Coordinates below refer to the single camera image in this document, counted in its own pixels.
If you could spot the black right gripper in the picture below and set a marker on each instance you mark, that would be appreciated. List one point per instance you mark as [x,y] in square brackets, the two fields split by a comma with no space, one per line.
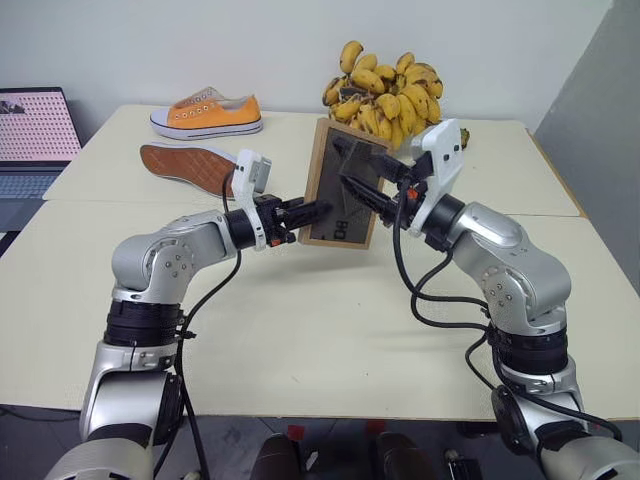
[417,175]

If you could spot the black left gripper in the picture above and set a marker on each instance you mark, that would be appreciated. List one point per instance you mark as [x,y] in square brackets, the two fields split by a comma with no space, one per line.
[270,220]

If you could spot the wooden picture frame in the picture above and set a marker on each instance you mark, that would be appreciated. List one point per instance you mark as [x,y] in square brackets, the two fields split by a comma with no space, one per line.
[330,175]

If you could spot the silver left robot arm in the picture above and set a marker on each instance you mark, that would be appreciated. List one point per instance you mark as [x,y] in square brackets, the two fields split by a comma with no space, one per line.
[165,260]

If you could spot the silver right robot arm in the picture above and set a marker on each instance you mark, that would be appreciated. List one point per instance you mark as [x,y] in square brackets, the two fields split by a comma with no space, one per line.
[520,265]

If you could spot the yellow banana bunch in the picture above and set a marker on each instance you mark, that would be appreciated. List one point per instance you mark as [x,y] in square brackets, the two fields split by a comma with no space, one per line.
[400,100]

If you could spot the orange canvas sneaker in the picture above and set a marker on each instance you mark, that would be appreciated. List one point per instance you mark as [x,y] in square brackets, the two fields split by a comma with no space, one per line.
[215,117]

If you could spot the orange sneaker showing brown sole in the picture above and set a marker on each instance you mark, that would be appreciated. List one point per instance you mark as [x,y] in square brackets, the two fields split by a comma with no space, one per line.
[185,162]

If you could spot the dark rounded shape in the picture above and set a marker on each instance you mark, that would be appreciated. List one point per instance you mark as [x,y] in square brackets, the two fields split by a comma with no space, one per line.
[280,457]
[400,457]

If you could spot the open grey laptop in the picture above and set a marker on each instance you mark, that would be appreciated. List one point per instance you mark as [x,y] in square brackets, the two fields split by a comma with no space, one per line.
[32,130]

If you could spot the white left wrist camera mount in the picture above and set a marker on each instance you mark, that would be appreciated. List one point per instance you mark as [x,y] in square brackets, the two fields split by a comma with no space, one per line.
[247,180]

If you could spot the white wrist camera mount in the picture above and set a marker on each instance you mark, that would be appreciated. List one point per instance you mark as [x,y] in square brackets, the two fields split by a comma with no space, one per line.
[247,180]
[445,155]

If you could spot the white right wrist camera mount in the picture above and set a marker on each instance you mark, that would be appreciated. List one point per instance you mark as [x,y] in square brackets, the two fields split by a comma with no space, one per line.
[445,155]

